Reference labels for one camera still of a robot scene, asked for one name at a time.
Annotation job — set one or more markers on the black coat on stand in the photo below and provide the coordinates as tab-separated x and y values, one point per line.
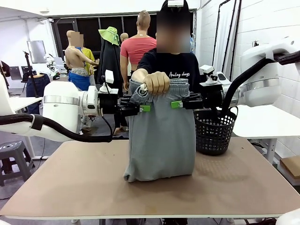
110	61

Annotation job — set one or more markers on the tan mannequin with blue wrap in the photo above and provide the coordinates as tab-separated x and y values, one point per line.
72	58

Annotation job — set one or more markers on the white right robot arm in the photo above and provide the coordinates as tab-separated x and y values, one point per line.
257	89

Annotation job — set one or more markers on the green sun hat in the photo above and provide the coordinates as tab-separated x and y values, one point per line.
110	35

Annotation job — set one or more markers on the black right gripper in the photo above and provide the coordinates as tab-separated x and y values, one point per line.
211	96

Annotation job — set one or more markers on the black perforated plastic basket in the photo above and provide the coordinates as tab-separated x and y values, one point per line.
215	138

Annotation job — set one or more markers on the white head-mounted camera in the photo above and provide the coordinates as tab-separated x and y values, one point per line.
175	3

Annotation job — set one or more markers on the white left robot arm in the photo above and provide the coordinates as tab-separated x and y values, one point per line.
61	100

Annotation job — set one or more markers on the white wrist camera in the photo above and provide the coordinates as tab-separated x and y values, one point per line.
109	76
207	68

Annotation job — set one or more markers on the person in yellow shirt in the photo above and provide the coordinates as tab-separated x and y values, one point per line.
89	56

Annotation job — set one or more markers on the mannequin with dark jeans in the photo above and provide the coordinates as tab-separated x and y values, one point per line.
42	82

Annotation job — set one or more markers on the bald tan mannequin head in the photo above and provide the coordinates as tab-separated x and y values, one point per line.
124	37

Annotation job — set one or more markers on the grey framed whiteboard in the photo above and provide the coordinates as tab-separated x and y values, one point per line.
35	50

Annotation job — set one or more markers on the small white background robot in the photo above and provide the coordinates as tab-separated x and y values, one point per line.
50	62

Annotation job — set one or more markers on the person in black t-shirt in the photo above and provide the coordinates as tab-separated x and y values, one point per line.
164	63

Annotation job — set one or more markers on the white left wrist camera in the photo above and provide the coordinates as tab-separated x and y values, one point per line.
109	76

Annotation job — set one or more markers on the black cap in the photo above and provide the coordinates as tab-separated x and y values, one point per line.
186	5

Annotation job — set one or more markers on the person's right hand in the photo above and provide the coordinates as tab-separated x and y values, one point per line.
158	83

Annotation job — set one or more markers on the grey plastic stool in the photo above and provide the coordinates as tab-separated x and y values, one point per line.
11	147

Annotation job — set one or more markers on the black monitor panel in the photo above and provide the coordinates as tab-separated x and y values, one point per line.
14	73

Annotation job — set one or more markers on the brown cardboard box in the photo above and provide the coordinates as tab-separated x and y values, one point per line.
291	166

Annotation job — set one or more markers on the black wall pipe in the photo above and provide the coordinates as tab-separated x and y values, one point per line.
215	47

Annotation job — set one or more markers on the person's right forearm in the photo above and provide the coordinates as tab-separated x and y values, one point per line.
139	75

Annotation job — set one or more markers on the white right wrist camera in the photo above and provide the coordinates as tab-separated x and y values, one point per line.
207	68

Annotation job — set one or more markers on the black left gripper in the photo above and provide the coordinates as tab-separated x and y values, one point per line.
107	104

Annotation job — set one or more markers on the mannequin with red crop top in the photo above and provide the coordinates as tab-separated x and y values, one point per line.
133	49

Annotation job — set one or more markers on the grey shorts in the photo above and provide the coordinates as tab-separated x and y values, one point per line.
161	140

